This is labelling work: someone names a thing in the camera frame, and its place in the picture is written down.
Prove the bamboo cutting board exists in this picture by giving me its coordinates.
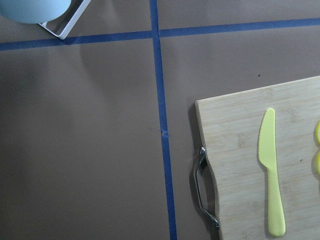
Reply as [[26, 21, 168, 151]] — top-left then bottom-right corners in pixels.
[[195, 76, 320, 240]]

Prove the yellow plastic knife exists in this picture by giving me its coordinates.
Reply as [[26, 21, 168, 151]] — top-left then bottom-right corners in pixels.
[[258, 108, 286, 238]]

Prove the long blue tape strip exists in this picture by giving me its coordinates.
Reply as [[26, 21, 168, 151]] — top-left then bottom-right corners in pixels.
[[149, 0, 178, 240]]

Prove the upper lemon slice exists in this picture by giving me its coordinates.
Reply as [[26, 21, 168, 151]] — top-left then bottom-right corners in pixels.
[[314, 120, 320, 145]]

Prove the lemon slice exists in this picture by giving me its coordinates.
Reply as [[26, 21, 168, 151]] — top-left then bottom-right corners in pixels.
[[314, 120, 320, 145], [314, 151, 320, 175]]

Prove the middle lemon slice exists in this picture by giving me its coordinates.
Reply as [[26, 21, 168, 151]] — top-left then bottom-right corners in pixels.
[[314, 151, 320, 175]]

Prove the light blue round bowl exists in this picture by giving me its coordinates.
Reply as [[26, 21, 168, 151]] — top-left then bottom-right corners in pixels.
[[0, 0, 71, 24]]

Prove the crossing blue tape strip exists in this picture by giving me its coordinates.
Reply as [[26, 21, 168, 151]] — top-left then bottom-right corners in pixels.
[[0, 17, 320, 51]]

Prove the white wire rack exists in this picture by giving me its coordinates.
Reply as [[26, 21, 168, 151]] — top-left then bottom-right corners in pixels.
[[39, 0, 91, 40]]

